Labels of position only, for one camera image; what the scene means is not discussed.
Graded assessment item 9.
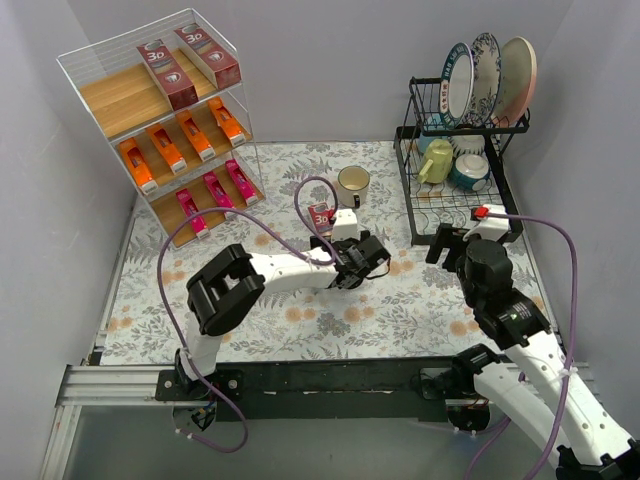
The red 3D toothpaste box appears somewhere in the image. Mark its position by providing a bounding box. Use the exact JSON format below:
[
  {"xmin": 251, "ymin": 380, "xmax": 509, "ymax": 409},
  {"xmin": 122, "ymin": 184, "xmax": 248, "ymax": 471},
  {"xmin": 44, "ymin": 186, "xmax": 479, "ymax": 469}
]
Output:
[
  {"xmin": 308, "ymin": 202, "xmax": 334, "ymax": 234},
  {"xmin": 137, "ymin": 39, "xmax": 199, "ymax": 111},
  {"xmin": 174, "ymin": 23, "xmax": 242, "ymax": 90}
]

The pink toothpaste box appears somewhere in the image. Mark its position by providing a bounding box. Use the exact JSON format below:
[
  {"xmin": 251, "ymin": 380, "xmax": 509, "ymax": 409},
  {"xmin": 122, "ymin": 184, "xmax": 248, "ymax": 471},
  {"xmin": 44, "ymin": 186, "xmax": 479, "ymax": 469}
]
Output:
[
  {"xmin": 225, "ymin": 158, "xmax": 259, "ymax": 206},
  {"xmin": 176, "ymin": 189, "xmax": 209, "ymax": 239},
  {"xmin": 203, "ymin": 171, "xmax": 236, "ymax": 209}
]

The orange toothpaste box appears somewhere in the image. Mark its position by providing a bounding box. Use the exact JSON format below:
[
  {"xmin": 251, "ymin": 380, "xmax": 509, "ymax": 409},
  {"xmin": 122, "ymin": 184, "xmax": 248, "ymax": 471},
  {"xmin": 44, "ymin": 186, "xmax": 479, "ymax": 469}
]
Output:
[
  {"xmin": 207, "ymin": 97, "xmax": 246, "ymax": 147},
  {"xmin": 175, "ymin": 110, "xmax": 215, "ymax": 162},
  {"xmin": 145, "ymin": 123, "xmax": 187, "ymax": 174},
  {"xmin": 118, "ymin": 138, "xmax": 158, "ymax": 195}
]

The orange toothpaste box top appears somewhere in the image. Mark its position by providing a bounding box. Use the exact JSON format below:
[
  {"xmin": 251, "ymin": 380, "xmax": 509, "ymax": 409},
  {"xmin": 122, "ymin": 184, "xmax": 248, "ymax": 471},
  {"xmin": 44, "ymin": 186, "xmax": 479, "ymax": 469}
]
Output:
[{"xmin": 175, "ymin": 110, "xmax": 215, "ymax": 162}]

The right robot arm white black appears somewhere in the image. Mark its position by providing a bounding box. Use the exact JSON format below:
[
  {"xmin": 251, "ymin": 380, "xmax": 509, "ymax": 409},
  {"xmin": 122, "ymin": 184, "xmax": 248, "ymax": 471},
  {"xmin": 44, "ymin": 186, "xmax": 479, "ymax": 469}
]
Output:
[{"xmin": 426, "ymin": 222, "xmax": 639, "ymax": 479}]

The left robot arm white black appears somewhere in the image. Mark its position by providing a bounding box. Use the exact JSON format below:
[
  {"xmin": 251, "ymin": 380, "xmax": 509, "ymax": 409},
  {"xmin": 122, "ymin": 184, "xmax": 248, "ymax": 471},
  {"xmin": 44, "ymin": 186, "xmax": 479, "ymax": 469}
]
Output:
[{"xmin": 175, "ymin": 231, "xmax": 391, "ymax": 400}]

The teal white bowl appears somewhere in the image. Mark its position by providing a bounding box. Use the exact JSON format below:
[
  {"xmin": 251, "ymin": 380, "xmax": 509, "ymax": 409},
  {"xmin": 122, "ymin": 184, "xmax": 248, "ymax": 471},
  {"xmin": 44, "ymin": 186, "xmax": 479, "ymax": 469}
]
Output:
[{"xmin": 449, "ymin": 154, "xmax": 490, "ymax": 192}]

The yellow green mug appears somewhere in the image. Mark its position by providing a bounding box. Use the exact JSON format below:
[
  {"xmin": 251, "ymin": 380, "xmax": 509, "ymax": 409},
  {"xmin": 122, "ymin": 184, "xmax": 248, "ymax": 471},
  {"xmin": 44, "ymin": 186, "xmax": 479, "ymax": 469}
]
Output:
[{"xmin": 417, "ymin": 138, "xmax": 453, "ymax": 184}]

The floral table mat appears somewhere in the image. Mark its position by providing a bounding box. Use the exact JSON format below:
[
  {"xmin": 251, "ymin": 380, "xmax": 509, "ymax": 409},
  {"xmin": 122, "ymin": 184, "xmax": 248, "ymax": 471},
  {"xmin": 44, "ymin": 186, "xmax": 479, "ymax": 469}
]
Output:
[{"xmin": 101, "ymin": 142, "xmax": 485, "ymax": 365}]

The white blue patterned bowl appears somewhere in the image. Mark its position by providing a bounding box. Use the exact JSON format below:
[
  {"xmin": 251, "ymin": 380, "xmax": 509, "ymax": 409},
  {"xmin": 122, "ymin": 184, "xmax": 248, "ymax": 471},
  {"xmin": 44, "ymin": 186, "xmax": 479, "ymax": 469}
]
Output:
[{"xmin": 448, "ymin": 134, "xmax": 485, "ymax": 157}]

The light blue cup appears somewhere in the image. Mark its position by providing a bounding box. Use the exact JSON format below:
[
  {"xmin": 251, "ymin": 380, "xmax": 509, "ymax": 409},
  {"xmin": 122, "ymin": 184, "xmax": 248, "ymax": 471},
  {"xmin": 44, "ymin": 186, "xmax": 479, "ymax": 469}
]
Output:
[{"xmin": 417, "ymin": 113, "xmax": 445, "ymax": 154}]

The white plate blue rim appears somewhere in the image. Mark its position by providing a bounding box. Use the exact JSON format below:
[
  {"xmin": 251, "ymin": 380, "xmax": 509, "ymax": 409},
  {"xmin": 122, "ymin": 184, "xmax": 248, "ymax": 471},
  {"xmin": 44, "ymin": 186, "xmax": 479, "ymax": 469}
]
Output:
[{"xmin": 439, "ymin": 42, "xmax": 474, "ymax": 129}]

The blue floral plate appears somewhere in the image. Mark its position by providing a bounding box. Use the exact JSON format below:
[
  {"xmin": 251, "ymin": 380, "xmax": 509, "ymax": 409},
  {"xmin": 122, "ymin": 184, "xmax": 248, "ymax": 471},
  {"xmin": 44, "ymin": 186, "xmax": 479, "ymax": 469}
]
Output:
[{"xmin": 470, "ymin": 32, "xmax": 501, "ymax": 126}]

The cream pink plate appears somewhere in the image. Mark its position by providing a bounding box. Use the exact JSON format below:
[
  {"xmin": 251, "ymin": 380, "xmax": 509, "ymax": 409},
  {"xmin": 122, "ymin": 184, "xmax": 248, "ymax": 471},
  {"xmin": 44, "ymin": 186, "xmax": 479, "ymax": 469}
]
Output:
[{"xmin": 492, "ymin": 36, "xmax": 537, "ymax": 128}]

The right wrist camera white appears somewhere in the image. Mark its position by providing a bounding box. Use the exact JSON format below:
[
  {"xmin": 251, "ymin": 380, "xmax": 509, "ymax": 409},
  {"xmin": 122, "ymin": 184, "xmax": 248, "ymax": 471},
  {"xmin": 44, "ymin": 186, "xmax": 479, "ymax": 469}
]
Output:
[{"xmin": 463, "ymin": 204, "xmax": 509, "ymax": 242}]

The black wire dish rack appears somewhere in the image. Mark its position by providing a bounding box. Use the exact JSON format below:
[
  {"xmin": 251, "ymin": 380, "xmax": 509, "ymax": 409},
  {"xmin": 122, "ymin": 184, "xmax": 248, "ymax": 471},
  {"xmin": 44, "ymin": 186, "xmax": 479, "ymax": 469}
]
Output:
[{"xmin": 394, "ymin": 77, "xmax": 530, "ymax": 246}]

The cream mug black handle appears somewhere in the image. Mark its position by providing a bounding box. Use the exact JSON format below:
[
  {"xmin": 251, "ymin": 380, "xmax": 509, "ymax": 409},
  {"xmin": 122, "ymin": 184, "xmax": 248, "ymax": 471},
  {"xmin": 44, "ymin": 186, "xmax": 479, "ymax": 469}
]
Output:
[{"xmin": 336, "ymin": 165, "xmax": 371, "ymax": 209}]

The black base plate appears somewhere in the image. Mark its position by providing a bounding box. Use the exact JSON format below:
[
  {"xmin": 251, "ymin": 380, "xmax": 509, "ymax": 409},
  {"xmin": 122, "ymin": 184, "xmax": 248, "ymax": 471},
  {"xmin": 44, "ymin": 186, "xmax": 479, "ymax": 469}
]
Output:
[{"xmin": 154, "ymin": 357, "xmax": 491, "ymax": 424}]

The white wire wooden shelf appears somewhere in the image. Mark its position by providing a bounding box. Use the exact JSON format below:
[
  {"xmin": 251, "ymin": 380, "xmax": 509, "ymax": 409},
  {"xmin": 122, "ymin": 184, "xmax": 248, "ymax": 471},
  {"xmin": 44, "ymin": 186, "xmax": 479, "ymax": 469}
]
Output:
[{"xmin": 58, "ymin": 8, "xmax": 266, "ymax": 248}]

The aluminium frame rail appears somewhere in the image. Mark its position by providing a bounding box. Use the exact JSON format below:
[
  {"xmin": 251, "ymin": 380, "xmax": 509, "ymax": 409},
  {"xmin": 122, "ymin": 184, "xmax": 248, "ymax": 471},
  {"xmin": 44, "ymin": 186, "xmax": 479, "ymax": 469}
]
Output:
[{"xmin": 39, "ymin": 363, "xmax": 626, "ymax": 480}]

